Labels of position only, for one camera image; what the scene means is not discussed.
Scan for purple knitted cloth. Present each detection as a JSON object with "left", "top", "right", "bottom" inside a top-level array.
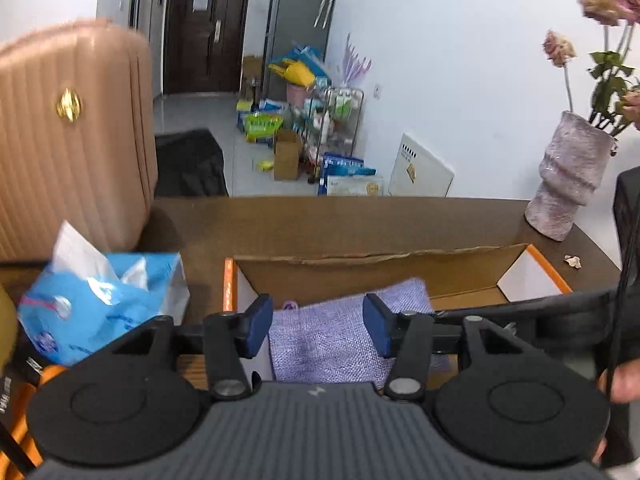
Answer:
[{"left": 268, "top": 276, "right": 452, "bottom": 385}]

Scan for person's hand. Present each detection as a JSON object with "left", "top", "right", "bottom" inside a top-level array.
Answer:
[{"left": 608, "top": 359, "right": 640, "bottom": 403}]

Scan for red cardboard box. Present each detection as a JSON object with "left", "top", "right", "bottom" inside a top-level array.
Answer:
[{"left": 221, "top": 242, "right": 574, "bottom": 391}]

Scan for blue tissue pack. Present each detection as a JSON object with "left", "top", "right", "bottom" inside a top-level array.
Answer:
[{"left": 17, "top": 222, "right": 190, "bottom": 366}]

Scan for blue white boxes on floor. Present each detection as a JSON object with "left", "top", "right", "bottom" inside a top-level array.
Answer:
[{"left": 317, "top": 153, "right": 384, "bottom": 196}]

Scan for black chair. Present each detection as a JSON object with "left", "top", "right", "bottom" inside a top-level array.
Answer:
[{"left": 155, "top": 128, "right": 229, "bottom": 198}]

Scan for fallen pink petal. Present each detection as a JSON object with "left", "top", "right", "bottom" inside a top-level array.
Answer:
[{"left": 564, "top": 255, "right": 582, "bottom": 270}]

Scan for small brown cardboard box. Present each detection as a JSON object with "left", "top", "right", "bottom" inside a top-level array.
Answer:
[{"left": 273, "top": 129, "right": 303, "bottom": 181}]

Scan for pink textured vase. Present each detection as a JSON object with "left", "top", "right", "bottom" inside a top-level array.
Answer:
[{"left": 524, "top": 110, "right": 614, "bottom": 242}]

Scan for metal storage cart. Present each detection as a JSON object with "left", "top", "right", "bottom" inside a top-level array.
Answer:
[{"left": 299, "top": 86, "right": 364, "bottom": 184}]

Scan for pink ribbed suitcase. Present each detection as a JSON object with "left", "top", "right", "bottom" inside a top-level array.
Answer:
[{"left": 1, "top": 20, "right": 157, "bottom": 263}]

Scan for yellow blue bag pile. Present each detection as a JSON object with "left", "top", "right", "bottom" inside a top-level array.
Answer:
[{"left": 268, "top": 46, "right": 331, "bottom": 88}]

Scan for dark brown entrance door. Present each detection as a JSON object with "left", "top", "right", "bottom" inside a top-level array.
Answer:
[{"left": 163, "top": 0, "right": 248, "bottom": 94}]

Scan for dried pink roses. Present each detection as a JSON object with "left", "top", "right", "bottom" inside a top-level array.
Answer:
[{"left": 542, "top": 0, "right": 640, "bottom": 139}]

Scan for white panel against wall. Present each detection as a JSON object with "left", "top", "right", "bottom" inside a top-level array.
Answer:
[{"left": 388, "top": 133, "right": 454, "bottom": 197}]

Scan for orange strap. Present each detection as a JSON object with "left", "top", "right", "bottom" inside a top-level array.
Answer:
[{"left": 0, "top": 363, "right": 68, "bottom": 470}]

